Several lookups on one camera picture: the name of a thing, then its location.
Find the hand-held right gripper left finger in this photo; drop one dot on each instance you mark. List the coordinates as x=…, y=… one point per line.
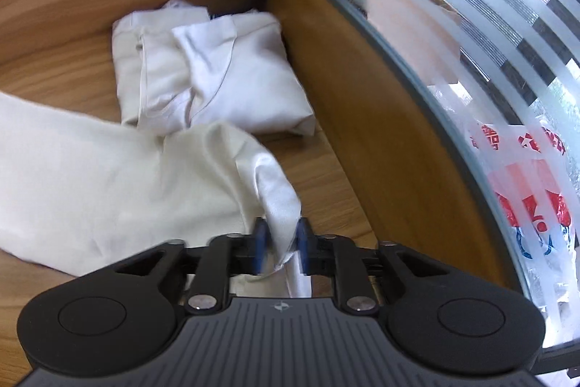
x=260, y=247

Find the red printed plastic bag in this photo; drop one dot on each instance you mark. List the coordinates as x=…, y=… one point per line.
x=534, y=196

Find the cream long-sleeve shirt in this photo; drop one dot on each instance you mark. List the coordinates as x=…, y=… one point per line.
x=113, y=187

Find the pink paper sheet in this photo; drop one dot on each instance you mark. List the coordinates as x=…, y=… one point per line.
x=408, y=29

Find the folded cream shirt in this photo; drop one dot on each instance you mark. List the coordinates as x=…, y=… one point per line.
x=235, y=74

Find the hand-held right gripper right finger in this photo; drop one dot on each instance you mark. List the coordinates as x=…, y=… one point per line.
x=302, y=247

